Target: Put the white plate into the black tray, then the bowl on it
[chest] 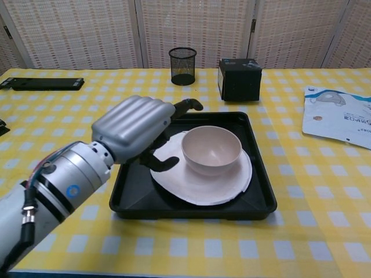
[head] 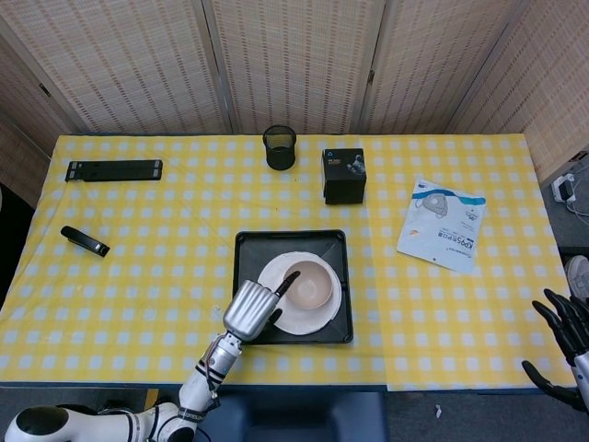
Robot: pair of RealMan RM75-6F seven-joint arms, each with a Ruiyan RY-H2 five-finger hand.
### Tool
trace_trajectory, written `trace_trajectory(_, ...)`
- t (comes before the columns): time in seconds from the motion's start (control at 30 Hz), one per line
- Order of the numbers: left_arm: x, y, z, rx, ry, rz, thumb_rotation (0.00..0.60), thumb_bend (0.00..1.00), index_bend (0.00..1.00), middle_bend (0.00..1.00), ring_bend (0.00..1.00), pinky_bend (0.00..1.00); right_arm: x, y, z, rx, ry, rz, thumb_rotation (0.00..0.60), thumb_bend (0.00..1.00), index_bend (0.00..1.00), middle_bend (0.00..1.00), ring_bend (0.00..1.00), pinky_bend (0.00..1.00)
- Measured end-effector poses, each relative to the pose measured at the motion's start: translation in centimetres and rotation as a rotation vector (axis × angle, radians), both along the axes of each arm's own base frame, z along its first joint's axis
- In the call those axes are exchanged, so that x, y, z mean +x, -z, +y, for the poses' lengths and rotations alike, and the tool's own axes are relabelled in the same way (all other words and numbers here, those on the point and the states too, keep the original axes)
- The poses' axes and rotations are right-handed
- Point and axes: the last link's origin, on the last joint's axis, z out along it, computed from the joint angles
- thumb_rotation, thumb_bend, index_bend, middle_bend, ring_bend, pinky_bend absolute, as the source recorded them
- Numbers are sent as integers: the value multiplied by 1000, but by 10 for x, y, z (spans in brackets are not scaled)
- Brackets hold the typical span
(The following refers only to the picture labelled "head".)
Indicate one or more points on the black stapler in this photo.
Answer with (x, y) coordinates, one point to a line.
(85, 241)

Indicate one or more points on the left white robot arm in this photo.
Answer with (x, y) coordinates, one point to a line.
(202, 391)

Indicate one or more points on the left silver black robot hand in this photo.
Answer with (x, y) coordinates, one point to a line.
(250, 308)

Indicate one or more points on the black square plastic tray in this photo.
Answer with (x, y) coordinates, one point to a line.
(246, 258)

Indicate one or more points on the black mesh pen holder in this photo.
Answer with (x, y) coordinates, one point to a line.
(280, 156)

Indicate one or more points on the white paper plate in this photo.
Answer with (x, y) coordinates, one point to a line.
(313, 320)

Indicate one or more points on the grey shoe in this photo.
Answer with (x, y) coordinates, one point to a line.
(579, 276)

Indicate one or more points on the white blue mask package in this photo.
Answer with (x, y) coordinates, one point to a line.
(442, 225)

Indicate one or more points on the blue chair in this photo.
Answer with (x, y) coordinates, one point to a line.
(294, 419)

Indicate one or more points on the white paper scrap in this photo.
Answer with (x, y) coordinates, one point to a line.
(438, 411)

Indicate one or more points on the beige plastic bowl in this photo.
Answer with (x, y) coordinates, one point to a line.
(310, 287)

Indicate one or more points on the black cardboard box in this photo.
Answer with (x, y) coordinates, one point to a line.
(344, 182)

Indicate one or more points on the woven folding screen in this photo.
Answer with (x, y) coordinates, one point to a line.
(138, 64)

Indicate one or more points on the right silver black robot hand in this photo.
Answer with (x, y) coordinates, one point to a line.
(575, 340)

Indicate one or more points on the yellow white checked tablecloth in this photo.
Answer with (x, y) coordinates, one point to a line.
(414, 313)

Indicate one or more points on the black flat folding stand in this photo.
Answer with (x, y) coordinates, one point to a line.
(115, 170)

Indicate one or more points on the white power adapter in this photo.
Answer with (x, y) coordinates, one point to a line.
(564, 188)

